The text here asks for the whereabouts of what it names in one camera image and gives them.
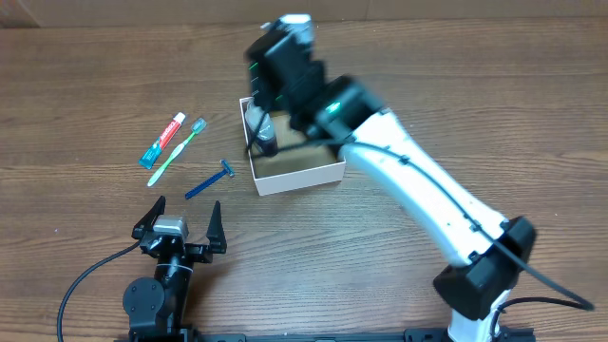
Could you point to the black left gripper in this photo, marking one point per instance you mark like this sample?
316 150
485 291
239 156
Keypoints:
216 234

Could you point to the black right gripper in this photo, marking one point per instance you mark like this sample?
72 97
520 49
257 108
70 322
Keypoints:
262 93

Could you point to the clear bottle with dark liquid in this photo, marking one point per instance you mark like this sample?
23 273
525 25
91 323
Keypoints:
260 130

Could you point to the white cardboard box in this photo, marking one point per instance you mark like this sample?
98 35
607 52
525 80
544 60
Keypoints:
294 169

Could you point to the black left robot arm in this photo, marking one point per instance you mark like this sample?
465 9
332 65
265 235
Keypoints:
155 305

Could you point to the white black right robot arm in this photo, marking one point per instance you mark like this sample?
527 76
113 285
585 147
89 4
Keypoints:
485 251

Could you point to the blue disposable razor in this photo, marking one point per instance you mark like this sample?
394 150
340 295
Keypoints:
227 170

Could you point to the red white toothpaste tube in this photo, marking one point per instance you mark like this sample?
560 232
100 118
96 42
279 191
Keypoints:
148 159

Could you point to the green white toothbrush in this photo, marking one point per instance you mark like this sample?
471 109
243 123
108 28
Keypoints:
198 125

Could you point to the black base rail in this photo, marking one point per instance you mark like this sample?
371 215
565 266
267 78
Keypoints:
408 335

